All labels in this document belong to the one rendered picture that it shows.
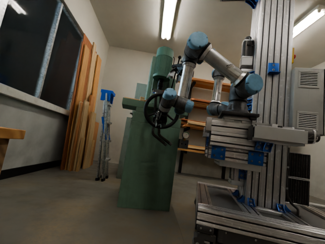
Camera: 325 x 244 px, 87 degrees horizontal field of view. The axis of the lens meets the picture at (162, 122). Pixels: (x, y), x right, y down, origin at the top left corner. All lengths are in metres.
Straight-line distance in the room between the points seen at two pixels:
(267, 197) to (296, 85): 0.80
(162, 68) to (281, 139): 1.16
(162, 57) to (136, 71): 2.56
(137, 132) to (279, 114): 1.09
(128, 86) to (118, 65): 0.59
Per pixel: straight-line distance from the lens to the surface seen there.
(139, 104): 1.53
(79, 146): 2.80
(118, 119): 4.06
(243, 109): 1.24
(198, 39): 1.15
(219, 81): 1.94
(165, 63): 1.77
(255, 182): 1.44
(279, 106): 1.52
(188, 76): 1.21
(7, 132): 0.54
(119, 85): 4.24
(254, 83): 1.16
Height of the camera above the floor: 0.54
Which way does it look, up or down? 8 degrees up
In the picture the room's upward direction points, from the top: 8 degrees clockwise
